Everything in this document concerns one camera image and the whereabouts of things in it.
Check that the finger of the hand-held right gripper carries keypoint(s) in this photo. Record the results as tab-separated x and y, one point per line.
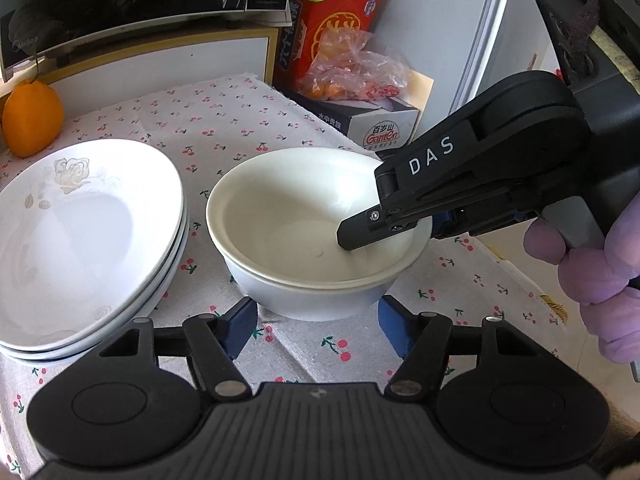
447	226
450	165

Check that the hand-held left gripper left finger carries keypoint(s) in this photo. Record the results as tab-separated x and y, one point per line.
240	322

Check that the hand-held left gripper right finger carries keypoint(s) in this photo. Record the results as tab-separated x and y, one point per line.
395	325

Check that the white bowl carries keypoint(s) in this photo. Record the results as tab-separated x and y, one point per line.
310	302

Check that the cream bowl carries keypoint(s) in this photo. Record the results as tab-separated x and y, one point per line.
280	220

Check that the white rose print plate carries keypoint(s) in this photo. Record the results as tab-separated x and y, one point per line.
85	240

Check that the person's right hand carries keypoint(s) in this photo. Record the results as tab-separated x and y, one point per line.
600	280

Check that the black and white cardboard box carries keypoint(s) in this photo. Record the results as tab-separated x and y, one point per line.
380	127

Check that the white refrigerator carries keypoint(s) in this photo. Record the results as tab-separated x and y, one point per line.
475	35

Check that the plastic bag of oranges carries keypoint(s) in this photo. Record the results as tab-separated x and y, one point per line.
350	70

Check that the red cardboard box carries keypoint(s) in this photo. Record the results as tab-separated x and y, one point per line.
345	15

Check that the cherry print tablecloth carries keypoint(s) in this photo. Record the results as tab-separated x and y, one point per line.
225	125

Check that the large orange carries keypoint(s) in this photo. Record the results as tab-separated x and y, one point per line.
32	120

